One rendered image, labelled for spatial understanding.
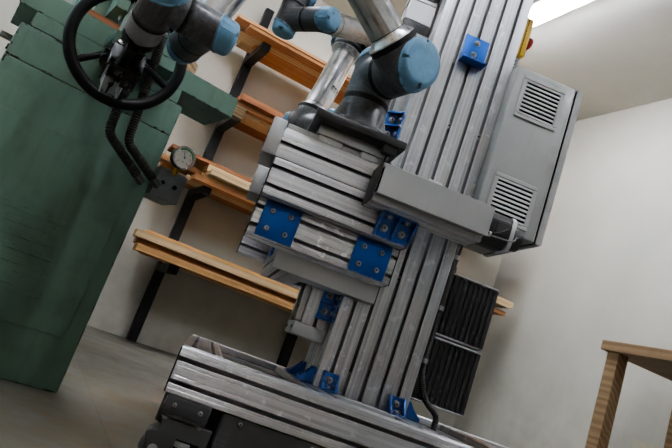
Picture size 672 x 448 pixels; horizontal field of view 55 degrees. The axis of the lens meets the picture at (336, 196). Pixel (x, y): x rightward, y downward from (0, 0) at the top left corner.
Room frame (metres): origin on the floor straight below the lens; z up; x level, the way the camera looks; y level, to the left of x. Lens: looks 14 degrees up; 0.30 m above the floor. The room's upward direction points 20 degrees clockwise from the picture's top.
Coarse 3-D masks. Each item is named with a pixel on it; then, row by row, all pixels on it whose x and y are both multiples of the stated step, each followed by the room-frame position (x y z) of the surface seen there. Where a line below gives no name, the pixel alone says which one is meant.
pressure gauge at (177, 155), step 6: (174, 150) 1.66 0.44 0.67; (180, 150) 1.66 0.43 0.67; (186, 150) 1.67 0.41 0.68; (192, 150) 1.67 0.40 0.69; (174, 156) 1.65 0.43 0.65; (180, 156) 1.66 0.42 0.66; (186, 156) 1.67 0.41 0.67; (192, 156) 1.68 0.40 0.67; (174, 162) 1.66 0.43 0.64; (180, 162) 1.66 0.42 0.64; (186, 162) 1.67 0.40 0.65; (192, 162) 1.68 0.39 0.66; (174, 168) 1.68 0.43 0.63; (180, 168) 1.67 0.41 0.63; (186, 168) 1.67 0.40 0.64; (174, 174) 1.68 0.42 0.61
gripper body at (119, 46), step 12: (120, 48) 1.25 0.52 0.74; (132, 48) 1.20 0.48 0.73; (144, 48) 1.21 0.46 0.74; (108, 60) 1.23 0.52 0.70; (120, 60) 1.22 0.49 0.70; (132, 60) 1.24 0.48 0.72; (144, 60) 1.28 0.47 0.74; (108, 72) 1.26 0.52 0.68; (120, 72) 1.25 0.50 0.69; (132, 72) 1.25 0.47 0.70; (120, 84) 1.28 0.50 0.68; (132, 84) 1.30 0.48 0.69
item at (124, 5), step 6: (114, 0) 1.74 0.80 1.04; (120, 0) 1.67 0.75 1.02; (126, 0) 1.68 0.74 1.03; (114, 6) 1.69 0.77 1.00; (120, 6) 1.68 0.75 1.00; (126, 6) 1.68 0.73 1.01; (132, 6) 1.69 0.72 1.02; (108, 12) 1.75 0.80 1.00; (114, 12) 1.72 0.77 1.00; (120, 12) 1.71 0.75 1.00; (126, 12) 1.69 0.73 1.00; (108, 18) 1.78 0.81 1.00; (114, 18) 1.76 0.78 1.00; (120, 18) 1.72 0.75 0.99
